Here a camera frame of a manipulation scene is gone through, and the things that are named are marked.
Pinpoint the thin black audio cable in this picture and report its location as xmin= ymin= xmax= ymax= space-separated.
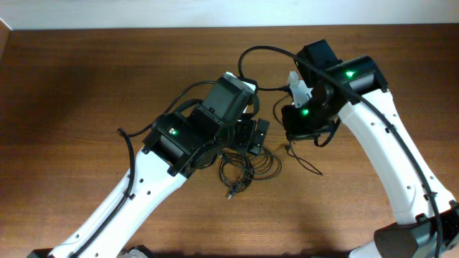
xmin=272 ymin=93 xmax=324 ymax=177

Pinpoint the black USB cable bundle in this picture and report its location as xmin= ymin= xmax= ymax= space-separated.
xmin=217 ymin=145 xmax=283 ymax=200

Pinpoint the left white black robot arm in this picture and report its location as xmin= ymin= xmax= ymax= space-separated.
xmin=30 ymin=72 xmax=269 ymax=257

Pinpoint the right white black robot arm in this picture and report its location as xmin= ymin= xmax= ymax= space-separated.
xmin=281 ymin=40 xmax=458 ymax=257

